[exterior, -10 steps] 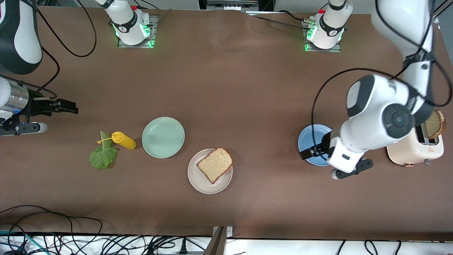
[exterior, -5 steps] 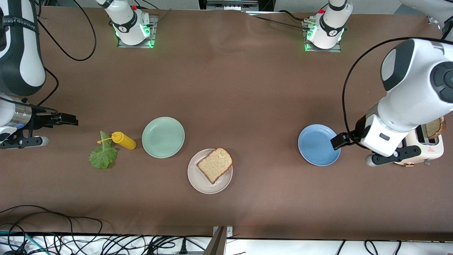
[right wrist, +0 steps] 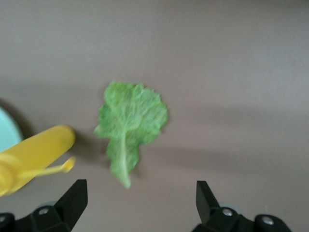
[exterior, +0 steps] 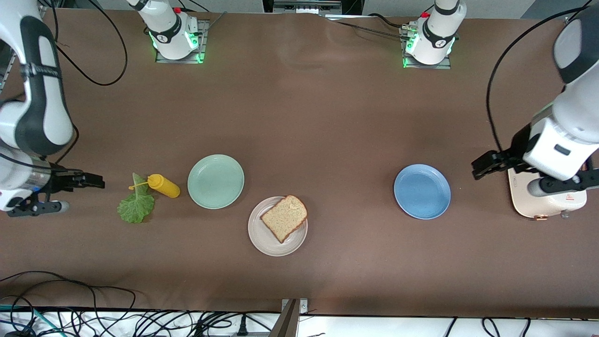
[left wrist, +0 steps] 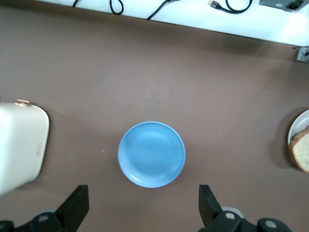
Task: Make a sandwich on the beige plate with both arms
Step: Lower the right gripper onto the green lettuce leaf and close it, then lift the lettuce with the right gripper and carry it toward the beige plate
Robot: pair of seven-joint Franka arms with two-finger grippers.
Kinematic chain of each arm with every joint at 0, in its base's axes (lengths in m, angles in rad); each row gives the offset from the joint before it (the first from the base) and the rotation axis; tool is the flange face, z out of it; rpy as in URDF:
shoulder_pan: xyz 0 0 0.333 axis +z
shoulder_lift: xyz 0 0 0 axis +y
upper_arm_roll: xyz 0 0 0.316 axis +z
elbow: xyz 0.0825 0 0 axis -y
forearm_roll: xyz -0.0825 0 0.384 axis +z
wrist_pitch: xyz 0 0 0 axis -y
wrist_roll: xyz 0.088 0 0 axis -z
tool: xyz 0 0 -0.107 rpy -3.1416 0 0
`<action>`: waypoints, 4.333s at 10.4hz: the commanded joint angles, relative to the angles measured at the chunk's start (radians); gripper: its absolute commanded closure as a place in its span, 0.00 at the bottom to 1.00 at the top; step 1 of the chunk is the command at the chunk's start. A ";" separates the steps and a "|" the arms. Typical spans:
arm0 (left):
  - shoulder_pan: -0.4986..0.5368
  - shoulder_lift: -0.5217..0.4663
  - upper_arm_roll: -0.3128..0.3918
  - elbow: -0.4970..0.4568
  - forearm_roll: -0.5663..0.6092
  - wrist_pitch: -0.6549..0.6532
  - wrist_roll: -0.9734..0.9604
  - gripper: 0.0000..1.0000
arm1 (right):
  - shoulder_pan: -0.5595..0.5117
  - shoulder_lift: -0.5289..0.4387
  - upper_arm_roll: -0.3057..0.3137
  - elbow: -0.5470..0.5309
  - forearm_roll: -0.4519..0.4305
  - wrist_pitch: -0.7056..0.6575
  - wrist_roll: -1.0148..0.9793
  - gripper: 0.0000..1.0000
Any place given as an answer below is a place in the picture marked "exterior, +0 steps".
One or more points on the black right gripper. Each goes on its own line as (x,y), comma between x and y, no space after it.
(60,181)

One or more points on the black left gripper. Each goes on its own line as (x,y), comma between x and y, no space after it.
(514,152)

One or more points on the green lettuce leaf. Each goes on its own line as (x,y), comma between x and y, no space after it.
(135,208)

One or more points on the yellow squeeze bottle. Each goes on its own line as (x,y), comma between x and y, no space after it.
(166,187)

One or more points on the brown bread slice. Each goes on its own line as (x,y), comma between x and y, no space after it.
(283,217)

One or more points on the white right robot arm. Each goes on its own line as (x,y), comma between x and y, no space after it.
(47,107)

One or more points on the blue plate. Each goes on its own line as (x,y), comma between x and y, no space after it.
(422,191)

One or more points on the green plate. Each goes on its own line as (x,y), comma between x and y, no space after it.
(215,181)

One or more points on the beige plate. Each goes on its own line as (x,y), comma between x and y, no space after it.
(266,241)

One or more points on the cream white toaster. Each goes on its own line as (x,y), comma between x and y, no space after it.
(538,201)

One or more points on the black power plug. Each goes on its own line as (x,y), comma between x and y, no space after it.
(242,330)

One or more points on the white power strip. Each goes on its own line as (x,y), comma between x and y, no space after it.
(306,7)

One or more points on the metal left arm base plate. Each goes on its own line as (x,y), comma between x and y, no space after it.
(445,66)

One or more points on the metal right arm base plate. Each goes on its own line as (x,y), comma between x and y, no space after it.
(204,44)

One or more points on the grey metal post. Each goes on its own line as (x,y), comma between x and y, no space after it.
(288,325)

